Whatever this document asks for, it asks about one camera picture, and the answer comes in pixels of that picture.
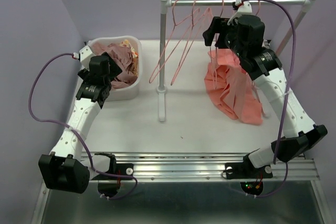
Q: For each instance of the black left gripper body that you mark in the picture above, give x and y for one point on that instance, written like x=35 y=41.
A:
x=84 y=74

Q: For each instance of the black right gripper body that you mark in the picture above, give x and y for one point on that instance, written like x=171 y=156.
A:
x=237 y=46

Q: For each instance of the dusty pink ruffled skirt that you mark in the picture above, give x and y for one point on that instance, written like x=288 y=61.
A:
x=126 y=57

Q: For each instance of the coral pink skirt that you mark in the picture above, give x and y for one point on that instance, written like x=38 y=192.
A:
x=230 y=88

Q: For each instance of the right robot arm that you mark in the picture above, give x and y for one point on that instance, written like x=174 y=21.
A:
x=298 y=132

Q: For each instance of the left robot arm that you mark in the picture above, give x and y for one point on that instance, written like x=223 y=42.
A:
x=62 y=168

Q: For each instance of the white plastic basin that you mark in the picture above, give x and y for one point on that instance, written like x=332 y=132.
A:
x=133 y=90

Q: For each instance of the white clothes rack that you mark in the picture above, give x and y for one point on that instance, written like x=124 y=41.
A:
x=165 y=4

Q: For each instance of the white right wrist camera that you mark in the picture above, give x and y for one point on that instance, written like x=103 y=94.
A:
x=241 y=8

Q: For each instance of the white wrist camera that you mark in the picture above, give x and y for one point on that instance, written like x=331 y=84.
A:
x=241 y=8
x=84 y=56

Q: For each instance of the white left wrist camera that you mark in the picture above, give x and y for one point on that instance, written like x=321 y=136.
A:
x=84 y=56

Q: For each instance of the aluminium rail frame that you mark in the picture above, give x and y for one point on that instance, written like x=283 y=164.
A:
x=178 y=163

